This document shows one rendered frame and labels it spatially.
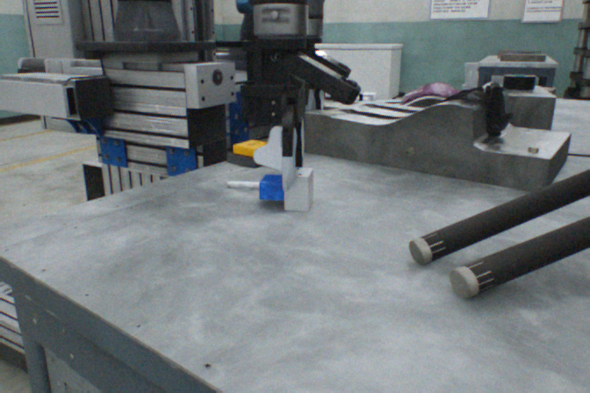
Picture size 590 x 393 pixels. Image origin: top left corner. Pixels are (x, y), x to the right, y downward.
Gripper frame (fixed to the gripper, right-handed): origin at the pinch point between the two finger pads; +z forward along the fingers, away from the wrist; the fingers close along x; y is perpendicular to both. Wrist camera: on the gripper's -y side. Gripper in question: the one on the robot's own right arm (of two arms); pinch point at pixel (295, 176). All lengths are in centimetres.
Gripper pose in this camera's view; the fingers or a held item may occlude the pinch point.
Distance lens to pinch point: 69.0
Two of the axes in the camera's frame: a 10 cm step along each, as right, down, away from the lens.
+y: -9.8, -0.5, 1.7
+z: 0.0, 9.6, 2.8
